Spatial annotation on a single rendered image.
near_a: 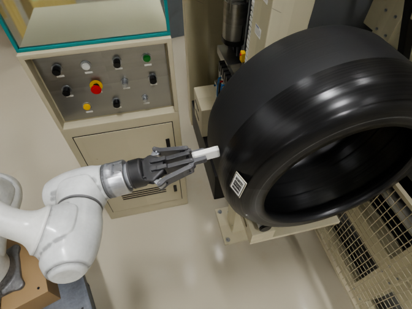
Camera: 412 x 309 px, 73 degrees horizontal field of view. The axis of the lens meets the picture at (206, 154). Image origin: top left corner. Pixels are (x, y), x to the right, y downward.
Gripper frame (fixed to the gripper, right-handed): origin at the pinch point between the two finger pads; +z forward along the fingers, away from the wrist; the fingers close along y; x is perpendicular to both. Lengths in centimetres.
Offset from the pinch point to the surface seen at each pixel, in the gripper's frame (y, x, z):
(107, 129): 57, 34, -40
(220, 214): 43, 126, 2
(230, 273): 3, 126, -2
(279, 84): 0.3, -16.4, 18.8
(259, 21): 34.1, -12.4, 26.6
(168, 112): 57, 34, -10
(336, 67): -2.2, -19.3, 29.7
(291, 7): 27.7, -17.5, 33.3
